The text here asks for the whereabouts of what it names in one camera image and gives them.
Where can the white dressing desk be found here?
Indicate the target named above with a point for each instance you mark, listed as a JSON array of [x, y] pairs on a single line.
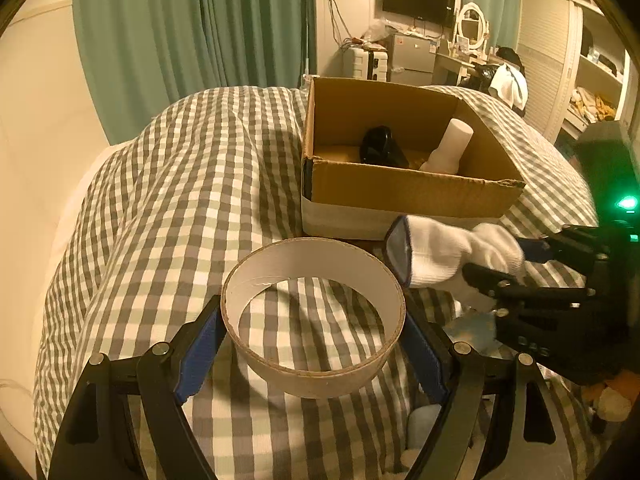
[[452, 65]]

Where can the grey checkered blanket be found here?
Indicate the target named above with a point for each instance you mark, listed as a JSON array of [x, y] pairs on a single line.
[[175, 200]]

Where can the light blue cloth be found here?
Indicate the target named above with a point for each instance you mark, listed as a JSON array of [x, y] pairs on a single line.
[[472, 330]]

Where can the white oval vanity mirror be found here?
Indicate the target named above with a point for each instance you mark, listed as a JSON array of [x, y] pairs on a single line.
[[471, 25]]

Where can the brown cardboard box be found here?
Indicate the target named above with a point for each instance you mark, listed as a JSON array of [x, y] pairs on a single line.
[[400, 195]]

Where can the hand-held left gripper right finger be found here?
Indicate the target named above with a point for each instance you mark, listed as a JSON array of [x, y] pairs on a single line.
[[426, 357]]

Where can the white suitcase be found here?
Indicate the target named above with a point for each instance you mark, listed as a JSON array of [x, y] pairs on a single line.
[[367, 62]]

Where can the white hanging cloth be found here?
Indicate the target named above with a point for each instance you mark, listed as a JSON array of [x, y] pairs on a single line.
[[510, 87]]

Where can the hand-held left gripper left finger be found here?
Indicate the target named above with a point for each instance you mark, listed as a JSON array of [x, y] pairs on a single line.
[[196, 357]]

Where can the white louvered wardrobe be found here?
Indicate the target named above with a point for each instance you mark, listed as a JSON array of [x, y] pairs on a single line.
[[542, 60]]

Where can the black chair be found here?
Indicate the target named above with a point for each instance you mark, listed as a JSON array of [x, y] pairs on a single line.
[[510, 57]]

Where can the white plastic bottle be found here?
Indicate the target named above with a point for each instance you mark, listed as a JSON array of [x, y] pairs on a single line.
[[450, 147]]

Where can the black glossy object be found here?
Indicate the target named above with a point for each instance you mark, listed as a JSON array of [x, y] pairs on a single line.
[[382, 146]]

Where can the small silver fridge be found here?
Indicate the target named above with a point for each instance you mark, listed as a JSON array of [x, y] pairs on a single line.
[[411, 52]]

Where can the white sock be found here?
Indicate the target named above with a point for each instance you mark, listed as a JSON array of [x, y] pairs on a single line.
[[445, 255]]

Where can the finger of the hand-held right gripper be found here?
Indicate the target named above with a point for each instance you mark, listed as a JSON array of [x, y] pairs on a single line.
[[560, 247], [505, 285]]

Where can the clear plastic bag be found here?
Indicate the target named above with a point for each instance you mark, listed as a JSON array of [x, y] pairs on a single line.
[[377, 30]]

